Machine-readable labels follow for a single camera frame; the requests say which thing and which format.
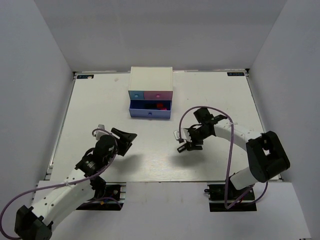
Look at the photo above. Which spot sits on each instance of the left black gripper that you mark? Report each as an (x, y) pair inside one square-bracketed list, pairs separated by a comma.
[(124, 141)]

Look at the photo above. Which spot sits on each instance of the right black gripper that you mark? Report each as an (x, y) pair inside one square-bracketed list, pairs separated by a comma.
[(193, 146)]

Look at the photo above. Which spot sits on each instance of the green cap highlighter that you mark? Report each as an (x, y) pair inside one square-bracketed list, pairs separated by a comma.
[(181, 148)]

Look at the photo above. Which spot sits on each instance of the purple-blue wide drawer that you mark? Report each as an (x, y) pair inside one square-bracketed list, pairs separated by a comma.
[(137, 109)]

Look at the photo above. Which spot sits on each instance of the light blue small drawer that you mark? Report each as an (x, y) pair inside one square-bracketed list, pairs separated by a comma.
[(136, 95)]

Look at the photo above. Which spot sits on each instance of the orange cap highlighter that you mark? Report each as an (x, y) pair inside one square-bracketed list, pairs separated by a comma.
[(156, 103)]

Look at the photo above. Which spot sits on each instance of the pink drawer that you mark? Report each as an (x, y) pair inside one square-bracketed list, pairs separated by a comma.
[(158, 95)]

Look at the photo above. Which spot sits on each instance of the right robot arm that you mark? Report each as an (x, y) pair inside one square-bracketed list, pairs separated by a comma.
[(265, 153)]

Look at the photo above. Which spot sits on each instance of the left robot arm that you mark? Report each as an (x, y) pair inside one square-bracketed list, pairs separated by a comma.
[(82, 185)]

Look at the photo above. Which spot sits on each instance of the white drawer cabinet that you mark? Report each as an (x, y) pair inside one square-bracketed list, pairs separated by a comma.
[(150, 79)]

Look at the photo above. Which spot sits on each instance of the right blue corner label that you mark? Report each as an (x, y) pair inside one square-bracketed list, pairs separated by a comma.
[(235, 74)]

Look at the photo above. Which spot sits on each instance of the blue corner label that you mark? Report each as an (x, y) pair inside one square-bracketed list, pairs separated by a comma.
[(85, 76), (235, 74)]

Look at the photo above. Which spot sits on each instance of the left blue corner label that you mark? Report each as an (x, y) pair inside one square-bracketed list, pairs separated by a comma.
[(85, 76)]

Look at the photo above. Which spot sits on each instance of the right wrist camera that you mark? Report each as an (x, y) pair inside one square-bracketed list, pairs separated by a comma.
[(182, 135)]

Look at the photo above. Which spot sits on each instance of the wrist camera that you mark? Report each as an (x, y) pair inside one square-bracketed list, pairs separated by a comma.
[(99, 132), (182, 135)]

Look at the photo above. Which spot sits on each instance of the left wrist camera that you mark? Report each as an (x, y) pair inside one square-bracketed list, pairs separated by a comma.
[(99, 132)]

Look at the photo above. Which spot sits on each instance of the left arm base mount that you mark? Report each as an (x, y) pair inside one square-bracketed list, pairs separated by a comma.
[(111, 198)]

